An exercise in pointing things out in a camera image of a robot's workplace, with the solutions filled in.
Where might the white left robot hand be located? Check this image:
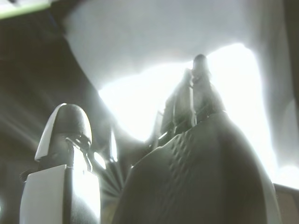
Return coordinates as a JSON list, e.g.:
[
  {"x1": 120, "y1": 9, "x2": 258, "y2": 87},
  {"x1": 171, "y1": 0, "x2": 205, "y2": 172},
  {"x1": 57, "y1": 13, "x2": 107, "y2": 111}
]
[{"x1": 20, "y1": 53, "x2": 281, "y2": 224}]

